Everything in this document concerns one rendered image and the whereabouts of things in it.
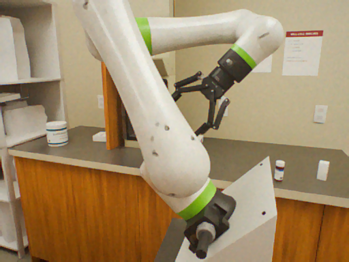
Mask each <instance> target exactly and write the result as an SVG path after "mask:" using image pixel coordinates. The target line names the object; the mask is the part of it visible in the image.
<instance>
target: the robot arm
mask: <svg viewBox="0 0 349 262"><path fill-rule="evenodd" d="M72 6H73V8H74V12H75V15H77V18H78V19H79V21H80V23H81V24H82V27H83V29H84V31H85V40H86V43H87V48H88V50H89V52H90V53H91V54H92V55H93V56H94V57H95V58H96V59H97V60H100V61H101V62H104V64H105V65H106V67H107V70H108V71H109V73H110V75H111V77H112V80H113V81H114V83H115V86H116V88H117V91H118V92H119V94H120V97H121V99H122V101H123V104H124V106H125V109H126V111H127V114H128V117H129V119H130V121H131V124H132V127H133V129H134V132H135V135H136V138H137V141H138V143H139V147H140V150H141V152H142V156H143V158H144V162H143V163H142V165H141V167H140V170H139V171H140V175H141V176H142V178H143V179H145V181H146V182H147V183H148V184H149V185H150V187H152V189H154V191H155V192H156V193H157V194H158V195H159V196H160V197H161V198H162V199H163V200H164V202H165V203H166V204H167V205H169V207H170V208H171V209H172V211H174V212H175V213H176V214H177V215H179V216H180V217H182V218H183V219H184V220H185V221H186V223H187V224H186V227H185V230H184V232H183V234H184V235H185V237H186V238H187V239H188V242H189V243H190V244H189V248H188V249H189V250H191V251H192V252H193V253H196V257H197V258H199V259H205V258H206V257H207V250H208V247H209V244H210V243H211V242H213V240H215V239H217V238H218V237H219V236H221V234H223V232H224V231H226V230H227V229H229V222H228V220H229V218H230V217H231V215H232V213H234V209H235V207H236V205H237V202H236V201H235V200H234V198H233V197H231V196H229V195H227V194H224V193H223V192H220V191H219V190H218V189H217V188H216V187H215V186H214V185H213V182H212V181H211V180H210V178H209V173H210V168H211V163H210V159H209V156H208V153H207V151H206V149H205V148H204V146H202V143H201V142H200V141H199V139H198V138H197V136H198V135H199V134H201V135H203V134H205V132H207V131H208V130H209V129H211V128H213V129H214V130H218V129H219V125H220V124H221V121H222V117H223V116H224V112H225V110H226V107H227V106H228V105H229V103H230V100H229V99H228V98H226V97H224V94H225V93H226V92H227V91H228V90H229V89H230V88H231V87H232V86H233V85H234V81H236V82H237V83H240V82H241V81H242V80H243V79H244V78H245V77H246V76H247V75H248V74H249V73H250V72H251V71H252V70H253V69H254V68H255V67H256V66H258V64H259V63H261V61H263V60H264V59H266V58H267V57H268V56H269V55H272V54H273V53H275V52H276V51H277V50H278V49H279V47H280V46H281V45H282V42H283V41H284V28H283V27H282V24H281V23H280V22H279V21H278V19H275V18H273V17H272V16H262V15H258V14H256V13H253V12H252V11H250V10H246V9H240V10H234V11H231V12H226V13H220V14H214V15H206V16H196V17H187V18H180V17H178V18H154V17H141V18H134V14H133V13H132V8H131V6H130V2H129V0H72ZM216 44H233V46H232V47H231V48H230V49H229V50H228V51H227V52H226V53H225V54H224V55H223V56H222V57H221V59H219V60H218V62H217V63H218V65H219V67H218V66H216V68H215V69H214V70H213V71H212V72H210V74H209V75H208V76H207V77H204V74H203V73H202V72H201V71H199V72H197V73H196V74H195V75H193V76H191V77H189V78H186V79H183V80H182V81H179V82H177V83H175V84H174V88H175V91H174V93H173V94H172V95H170V93H169V90H168V89H167V88H166V86H165V84H164V81H163V80H162V78H161V75H160V74H159V72H158V70H157V68H156V67H155V64H154V62H153V60H152V58H151V56H153V55H158V54H163V53H167V52H169V51H175V50H179V49H182V48H191V47H195V46H208V45H216ZM198 80H202V84H201V85H196V86H189V87H182V86H186V85H188V84H190V83H193V82H195V81H198ZM180 87H181V88H180ZM191 91H200V92H201V94H203V95H204V96H205V98H206V99H208V100H209V113H208V117H207V123H203V124H202V125H201V126H200V127H199V129H197V130H196V131H195V132H194V131H193V130H192V129H191V127H190V126H189V124H188V122H187V121H186V120H185V118H184V116H183V114H182V113H181V112H180V110H179V108H178V107H177V105H176V103H175V102H176V101H177V100H178V99H179V98H180V97H181V96H182V95H181V94H182V93H187V92H191ZM219 99H222V100H221V106H220V108H219V111H218V114H217V116H216V119H215V121H214V123H213V119H214V114H215V105H216V101H217V100H219Z"/></svg>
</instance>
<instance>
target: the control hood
mask: <svg viewBox="0 0 349 262"><path fill-rule="evenodd" d="M151 58H152V60H153V62H154V64H155V67H156V68H157V70H158V72H159V74H160V75H169V57H151Z"/></svg>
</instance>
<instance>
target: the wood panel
mask: <svg viewBox="0 0 349 262"><path fill-rule="evenodd" d="M101 65H102V89H103V97H104V121H105V129H106V149H109V150H111V149H114V148H115V147H117V146H119V145H120V144H122V143H124V142H125V139H123V118H122V107H121V97H120V94H119V92H118V91H117V88H116V86H115V83H114V81H113V80H112V77H111V75H110V73H109V71H108V70H107V67H106V65H105V64H104V62H101Z"/></svg>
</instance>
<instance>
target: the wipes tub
mask: <svg viewBox="0 0 349 262"><path fill-rule="evenodd" d="M46 135H47V140H48V145H49V146H52V147H58V146H62V145H67V144H68V136H67V122H66V121H50V122H48V123H46Z"/></svg>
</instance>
